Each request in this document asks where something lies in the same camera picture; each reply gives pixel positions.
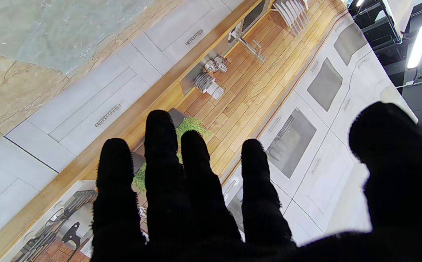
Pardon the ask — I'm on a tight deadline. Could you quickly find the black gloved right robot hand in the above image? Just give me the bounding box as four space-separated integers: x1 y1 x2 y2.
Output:
91 102 422 262

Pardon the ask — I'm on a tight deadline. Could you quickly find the printed kitchen backdrop banner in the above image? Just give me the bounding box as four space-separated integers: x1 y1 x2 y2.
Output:
0 0 418 262

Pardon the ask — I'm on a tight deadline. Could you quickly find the white tube ceiling light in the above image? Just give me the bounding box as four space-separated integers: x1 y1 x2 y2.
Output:
406 24 422 70

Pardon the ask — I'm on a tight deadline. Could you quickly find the black studio ceiling frame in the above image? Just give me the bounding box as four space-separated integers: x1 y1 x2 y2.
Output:
347 0 422 146

